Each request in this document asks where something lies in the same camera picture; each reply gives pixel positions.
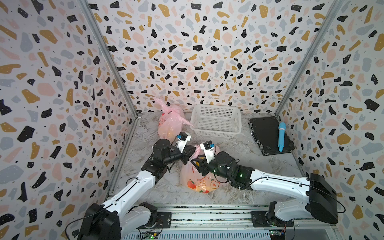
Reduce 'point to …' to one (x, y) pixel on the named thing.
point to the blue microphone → (282, 127)
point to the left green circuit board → (149, 235)
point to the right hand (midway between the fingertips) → (193, 159)
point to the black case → (265, 131)
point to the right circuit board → (277, 235)
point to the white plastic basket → (216, 121)
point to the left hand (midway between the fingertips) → (198, 148)
